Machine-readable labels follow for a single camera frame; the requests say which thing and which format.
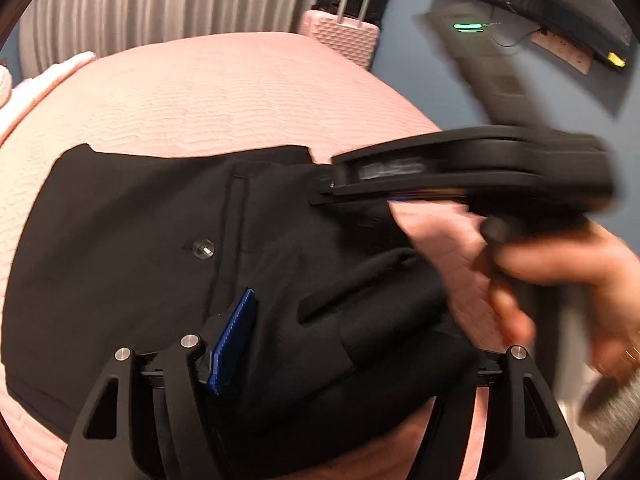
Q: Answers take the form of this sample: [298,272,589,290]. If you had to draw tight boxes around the person's right hand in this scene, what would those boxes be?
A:
[472,222,640,378]

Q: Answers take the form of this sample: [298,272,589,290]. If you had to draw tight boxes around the grey pleated curtain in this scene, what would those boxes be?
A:
[17,0,336,68]

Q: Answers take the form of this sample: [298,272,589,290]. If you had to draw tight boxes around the black pants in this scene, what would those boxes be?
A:
[0,142,493,466]

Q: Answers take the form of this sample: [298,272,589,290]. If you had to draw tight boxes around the pink suitcase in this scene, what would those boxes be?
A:
[299,0,382,72]

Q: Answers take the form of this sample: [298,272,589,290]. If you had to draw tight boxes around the wall-mounted television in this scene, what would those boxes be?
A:
[440,0,632,73]

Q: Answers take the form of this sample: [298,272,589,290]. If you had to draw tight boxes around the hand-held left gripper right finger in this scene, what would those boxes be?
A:
[415,345,583,480]

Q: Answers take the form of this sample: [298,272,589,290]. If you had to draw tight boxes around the wall socket panel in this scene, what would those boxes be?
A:
[530,30,593,77]

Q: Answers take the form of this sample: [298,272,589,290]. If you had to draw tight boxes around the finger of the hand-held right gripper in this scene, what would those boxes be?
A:
[307,180,471,207]

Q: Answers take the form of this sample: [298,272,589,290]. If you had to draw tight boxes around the black cable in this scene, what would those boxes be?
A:
[492,25,541,48]

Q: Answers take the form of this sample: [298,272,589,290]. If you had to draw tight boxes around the pink quilted bed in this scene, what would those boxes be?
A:
[0,30,576,480]

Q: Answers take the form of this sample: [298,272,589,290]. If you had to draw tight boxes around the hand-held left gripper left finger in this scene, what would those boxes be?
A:
[59,287,261,480]

